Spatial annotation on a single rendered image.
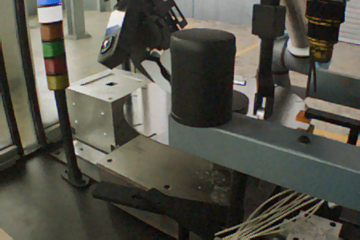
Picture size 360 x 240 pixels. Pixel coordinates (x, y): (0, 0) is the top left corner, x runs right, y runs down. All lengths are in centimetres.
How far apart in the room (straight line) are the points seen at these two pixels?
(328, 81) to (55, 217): 60
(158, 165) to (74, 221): 20
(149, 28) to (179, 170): 25
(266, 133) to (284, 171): 4
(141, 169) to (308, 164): 36
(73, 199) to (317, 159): 53
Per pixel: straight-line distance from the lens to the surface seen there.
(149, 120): 51
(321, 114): 50
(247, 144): 28
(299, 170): 27
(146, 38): 48
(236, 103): 55
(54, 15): 59
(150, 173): 56
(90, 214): 64
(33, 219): 67
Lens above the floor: 118
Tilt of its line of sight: 25 degrees down
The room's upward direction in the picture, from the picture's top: straight up
